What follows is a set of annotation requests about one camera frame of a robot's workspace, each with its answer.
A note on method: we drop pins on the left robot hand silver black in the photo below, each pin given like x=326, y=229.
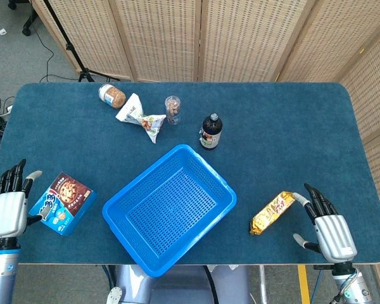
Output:
x=6, y=212

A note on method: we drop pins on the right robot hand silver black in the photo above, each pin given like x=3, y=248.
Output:
x=334, y=234

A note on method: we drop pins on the gold snack bar packet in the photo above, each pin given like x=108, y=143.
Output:
x=270, y=213

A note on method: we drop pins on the white green snack bag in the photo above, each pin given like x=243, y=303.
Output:
x=131, y=109

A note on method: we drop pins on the clear plastic cup of nuts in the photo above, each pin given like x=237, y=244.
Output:
x=173, y=111

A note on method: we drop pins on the white-lidded jar of nuts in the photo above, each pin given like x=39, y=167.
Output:
x=112, y=96

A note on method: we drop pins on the blue chocolate cookie box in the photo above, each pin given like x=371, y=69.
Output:
x=66, y=199

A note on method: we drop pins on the metal table leg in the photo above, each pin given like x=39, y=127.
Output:
x=263, y=285

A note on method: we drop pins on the grey-blue robot torso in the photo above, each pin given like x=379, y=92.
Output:
x=183, y=288

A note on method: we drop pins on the dark tea bottle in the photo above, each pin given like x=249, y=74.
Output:
x=210, y=133

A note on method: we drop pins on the blue plastic mesh basket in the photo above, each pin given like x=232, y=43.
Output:
x=171, y=209

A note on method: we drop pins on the black tripod stand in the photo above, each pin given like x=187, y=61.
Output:
x=70, y=47

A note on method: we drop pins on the black office chair base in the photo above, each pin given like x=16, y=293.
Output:
x=30, y=19

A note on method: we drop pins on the woven folding screen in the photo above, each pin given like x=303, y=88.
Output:
x=247, y=38

